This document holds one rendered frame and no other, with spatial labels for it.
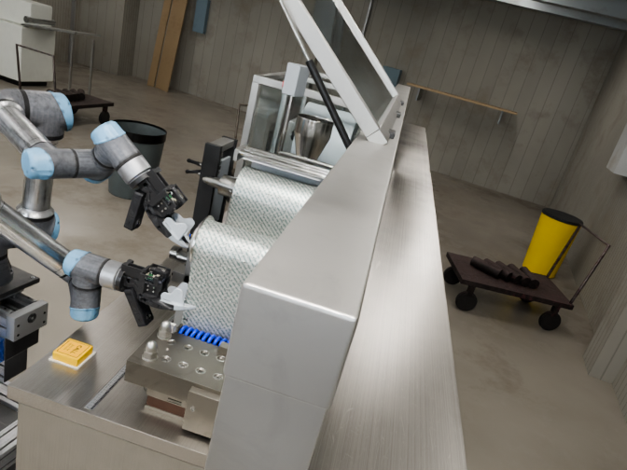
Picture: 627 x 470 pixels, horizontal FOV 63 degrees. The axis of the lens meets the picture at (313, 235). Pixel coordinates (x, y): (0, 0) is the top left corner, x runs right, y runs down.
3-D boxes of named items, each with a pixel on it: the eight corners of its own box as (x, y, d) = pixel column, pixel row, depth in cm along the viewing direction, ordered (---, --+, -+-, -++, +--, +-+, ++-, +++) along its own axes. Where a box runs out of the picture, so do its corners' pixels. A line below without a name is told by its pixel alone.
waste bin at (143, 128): (90, 189, 476) (96, 121, 454) (124, 179, 523) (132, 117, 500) (137, 206, 467) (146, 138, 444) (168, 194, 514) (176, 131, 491)
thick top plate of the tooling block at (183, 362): (156, 345, 136) (159, 325, 134) (299, 393, 132) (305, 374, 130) (123, 380, 121) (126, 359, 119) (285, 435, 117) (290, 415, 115)
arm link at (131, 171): (111, 174, 128) (129, 168, 135) (123, 189, 128) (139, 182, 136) (132, 158, 125) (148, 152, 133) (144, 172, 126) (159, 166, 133)
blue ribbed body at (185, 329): (182, 332, 137) (184, 321, 136) (257, 357, 135) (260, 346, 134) (176, 338, 134) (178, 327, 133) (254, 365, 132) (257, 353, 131)
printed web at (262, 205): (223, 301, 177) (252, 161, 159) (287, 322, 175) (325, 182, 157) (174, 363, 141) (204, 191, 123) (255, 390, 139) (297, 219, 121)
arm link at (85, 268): (76, 269, 142) (79, 242, 139) (113, 282, 141) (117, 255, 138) (59, 282, 135) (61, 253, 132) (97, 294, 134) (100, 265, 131)
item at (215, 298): (180, 328, 138) (191, 267, 131) (263, 355, 135) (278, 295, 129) (180, 328, 137) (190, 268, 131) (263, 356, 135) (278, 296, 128)
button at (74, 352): (69, 345, 138) (69, 338, 137) (92, 352, 137) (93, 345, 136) (51, 359, 131) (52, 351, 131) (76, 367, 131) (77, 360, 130)
